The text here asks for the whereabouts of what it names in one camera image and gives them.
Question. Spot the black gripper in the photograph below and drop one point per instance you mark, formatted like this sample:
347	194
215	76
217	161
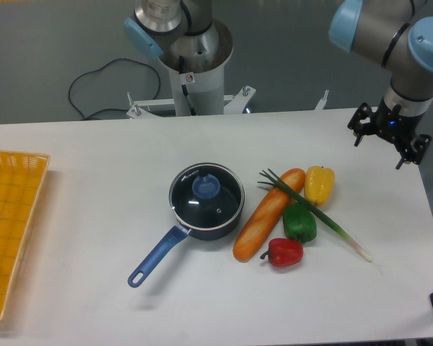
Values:
390	124

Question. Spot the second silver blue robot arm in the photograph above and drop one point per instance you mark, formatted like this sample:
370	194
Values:
155	25

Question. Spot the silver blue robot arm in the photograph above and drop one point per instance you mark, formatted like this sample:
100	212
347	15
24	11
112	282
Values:
381	32

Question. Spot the glass lid with blue knob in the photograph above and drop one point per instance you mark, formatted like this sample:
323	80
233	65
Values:
207	196

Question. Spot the yellow bell pepper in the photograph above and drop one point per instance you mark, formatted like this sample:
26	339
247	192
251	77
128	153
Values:
319	183

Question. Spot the green spring onion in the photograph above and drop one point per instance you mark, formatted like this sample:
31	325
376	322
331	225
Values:
275	181

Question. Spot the green bell pepper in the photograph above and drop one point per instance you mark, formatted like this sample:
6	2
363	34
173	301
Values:
299	223

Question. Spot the orange baguette bread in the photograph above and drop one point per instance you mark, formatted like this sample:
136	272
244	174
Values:
261	223

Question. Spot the red bell pepper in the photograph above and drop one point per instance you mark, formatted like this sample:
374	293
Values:
283	252

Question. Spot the yellow woven basket tray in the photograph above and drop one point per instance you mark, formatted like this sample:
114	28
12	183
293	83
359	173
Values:
21	177

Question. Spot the blue saucepan with handle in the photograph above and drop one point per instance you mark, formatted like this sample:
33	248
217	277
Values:
173	237

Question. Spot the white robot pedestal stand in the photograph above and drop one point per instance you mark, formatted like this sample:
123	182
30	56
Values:
195	65

